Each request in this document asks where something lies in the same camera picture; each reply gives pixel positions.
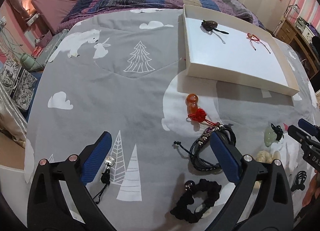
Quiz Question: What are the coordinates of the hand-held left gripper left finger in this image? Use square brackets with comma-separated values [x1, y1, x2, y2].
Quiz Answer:
[27, 131, 118, 231]

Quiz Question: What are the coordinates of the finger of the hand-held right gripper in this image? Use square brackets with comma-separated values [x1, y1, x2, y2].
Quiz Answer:
[298, 118, 320, 138]
[287, 125, 313, 146]

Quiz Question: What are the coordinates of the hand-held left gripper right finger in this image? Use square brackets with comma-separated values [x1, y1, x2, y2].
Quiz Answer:
[210, 131, 294, 231]

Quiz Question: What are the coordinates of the silver bead charm black cord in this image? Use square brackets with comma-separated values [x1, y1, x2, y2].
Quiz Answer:
[93, 155, 116, 204]

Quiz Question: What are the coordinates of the black braided leather bracelet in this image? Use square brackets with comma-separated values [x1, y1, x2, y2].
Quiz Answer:
[173, 124, 237, 173]

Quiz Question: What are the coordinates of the black hair claw clip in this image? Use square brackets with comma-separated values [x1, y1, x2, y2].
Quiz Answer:
[290, 170, 307, 192]

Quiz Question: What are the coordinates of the cream fluffy hair tie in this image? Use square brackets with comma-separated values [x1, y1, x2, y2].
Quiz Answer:
[255, 150, 282, 164]

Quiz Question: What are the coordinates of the black scrunchie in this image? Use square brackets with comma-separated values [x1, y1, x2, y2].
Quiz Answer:
[170, 179, 222, 224]

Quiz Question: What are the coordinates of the orange gourd pendant red knot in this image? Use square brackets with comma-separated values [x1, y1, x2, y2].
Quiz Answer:
[185, 93, 222, 128]

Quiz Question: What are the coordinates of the white cardboard tray box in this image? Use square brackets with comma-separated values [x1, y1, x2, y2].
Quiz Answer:
[182, 4, 300, 96]

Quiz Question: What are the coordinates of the green jade pendant black knot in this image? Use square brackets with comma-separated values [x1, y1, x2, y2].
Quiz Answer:
[264, 123, 284, 148]

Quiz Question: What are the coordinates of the grey printed blanket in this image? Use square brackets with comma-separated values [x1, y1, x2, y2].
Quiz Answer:
[24, 8, 320, 231]

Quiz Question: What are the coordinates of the wooden desk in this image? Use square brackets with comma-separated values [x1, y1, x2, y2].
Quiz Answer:
[275, 16, 320, 71]

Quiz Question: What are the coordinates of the white storage case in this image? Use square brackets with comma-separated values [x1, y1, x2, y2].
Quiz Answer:
[302, 22, 318, 39]

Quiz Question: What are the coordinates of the black white floral box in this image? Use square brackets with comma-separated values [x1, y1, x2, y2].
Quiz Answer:
[0, 58, 38, 111]

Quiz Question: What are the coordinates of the desk lamp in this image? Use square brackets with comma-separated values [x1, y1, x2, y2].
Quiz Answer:
[285, 3, 300, 18]

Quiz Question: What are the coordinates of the dark brown tassel pendant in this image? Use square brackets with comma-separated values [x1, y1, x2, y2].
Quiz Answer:
[201, 20, 229, 35]

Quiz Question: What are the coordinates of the white power strip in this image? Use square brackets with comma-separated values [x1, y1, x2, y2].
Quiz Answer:
[26, 13, 40, 27]

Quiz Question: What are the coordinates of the purple oval charm bracelet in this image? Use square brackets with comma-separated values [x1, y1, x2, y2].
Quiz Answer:
[201, 125, 223, 139]

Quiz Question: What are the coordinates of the red string bracelet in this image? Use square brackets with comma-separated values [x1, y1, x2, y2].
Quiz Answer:
[246, 33, 272, 54]

